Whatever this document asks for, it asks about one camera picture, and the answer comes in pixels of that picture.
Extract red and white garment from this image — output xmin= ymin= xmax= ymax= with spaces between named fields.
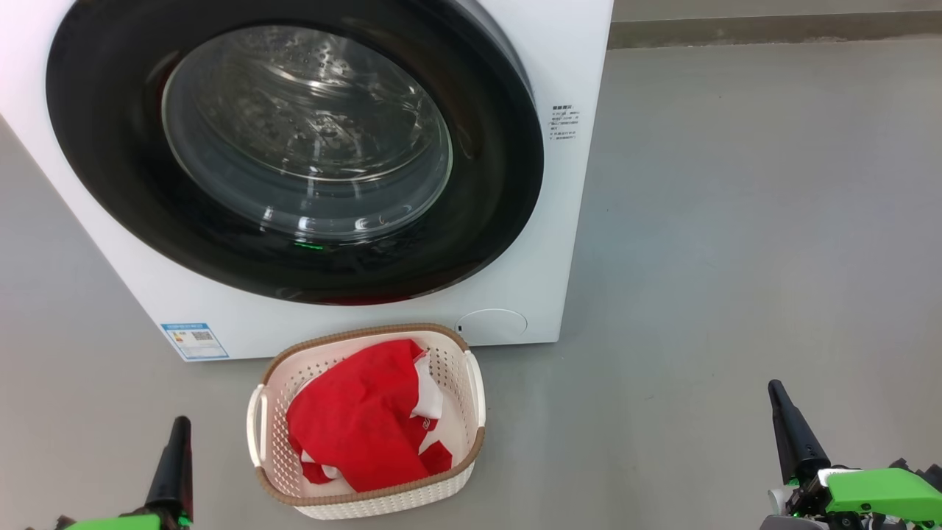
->
xmin=286 ymin=339 xmax=453 ymax=493

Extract blue energy label sticker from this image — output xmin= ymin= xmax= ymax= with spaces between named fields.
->
xmin=160 ymin=322 xmax=230 ymax=361

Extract black round glass washer door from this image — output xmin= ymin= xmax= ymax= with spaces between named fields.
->
xmin=46 ymin=0 xmax=545 ymax=306

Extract cream perforated laundry basket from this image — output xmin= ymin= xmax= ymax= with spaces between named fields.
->
xmin=247 ymin=322 xmax=487 ymax=520

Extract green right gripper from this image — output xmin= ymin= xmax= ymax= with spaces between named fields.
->
xmin=760 ymin=380 xmax=942 ymax=530

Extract round white filter cover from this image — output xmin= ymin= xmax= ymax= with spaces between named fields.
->
xmin=455 ymin=308 xmax=528 ymax=345

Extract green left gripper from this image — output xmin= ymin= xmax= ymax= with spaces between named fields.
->
xmin=26 ymin=416 xmax=194 ymax=530

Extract white front-load washing machine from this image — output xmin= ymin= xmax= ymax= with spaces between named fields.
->
xmin=0 ymin=0 xmax=615 ymax=363

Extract grey wall baseboard strip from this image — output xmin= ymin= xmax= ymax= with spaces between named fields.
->
xmin=608 ymin=11 xmax=942 ymax=50

